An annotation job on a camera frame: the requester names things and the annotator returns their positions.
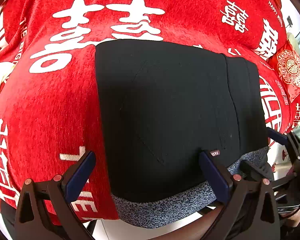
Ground red blanket with white characters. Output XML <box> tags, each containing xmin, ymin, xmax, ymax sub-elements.
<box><xmin>0</xmin><ymin>0</ymin><xmax>300</xmax><ymax>221</ymax></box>

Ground black pants with grey lining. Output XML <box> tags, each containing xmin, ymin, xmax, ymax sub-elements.
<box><xmin>95</xmin><ymin>40</ymin><xmax>269</xmax><ymax>229</ymax></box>

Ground red embroidered cushion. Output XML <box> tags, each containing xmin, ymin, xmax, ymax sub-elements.
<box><xmin>267</xmin><ymin>40</ymin><xmax>300</xmax><ymax>103</ymax></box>

